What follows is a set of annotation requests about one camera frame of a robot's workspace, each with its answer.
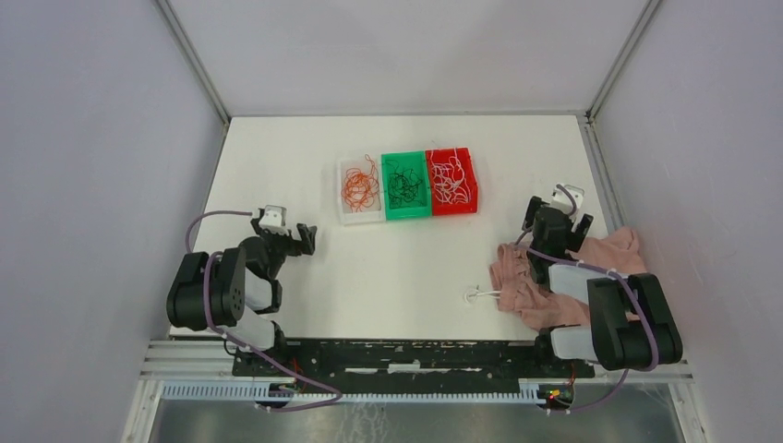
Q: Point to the red plastic bin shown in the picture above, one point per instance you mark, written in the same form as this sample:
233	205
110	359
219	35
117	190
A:
452	180

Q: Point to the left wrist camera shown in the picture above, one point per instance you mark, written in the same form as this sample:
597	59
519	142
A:
270	219

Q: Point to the pink cloth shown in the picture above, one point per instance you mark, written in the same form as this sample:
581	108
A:
538	308

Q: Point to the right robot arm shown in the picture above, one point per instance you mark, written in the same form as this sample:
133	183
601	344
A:
630	323

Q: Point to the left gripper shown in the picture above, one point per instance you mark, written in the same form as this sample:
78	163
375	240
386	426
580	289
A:
306	234

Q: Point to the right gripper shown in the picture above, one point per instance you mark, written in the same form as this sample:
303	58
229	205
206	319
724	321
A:
583	228

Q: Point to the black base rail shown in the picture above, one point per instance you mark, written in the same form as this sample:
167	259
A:
364	366

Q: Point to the green plastic bin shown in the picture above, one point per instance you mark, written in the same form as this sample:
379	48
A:
406	186

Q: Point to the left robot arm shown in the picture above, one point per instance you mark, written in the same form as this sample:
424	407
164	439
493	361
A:
234	293

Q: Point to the clear plastic bin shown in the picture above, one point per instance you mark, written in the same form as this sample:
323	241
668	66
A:
360	192

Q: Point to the blue cable duct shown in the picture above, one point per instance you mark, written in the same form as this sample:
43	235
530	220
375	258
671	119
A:
274	393

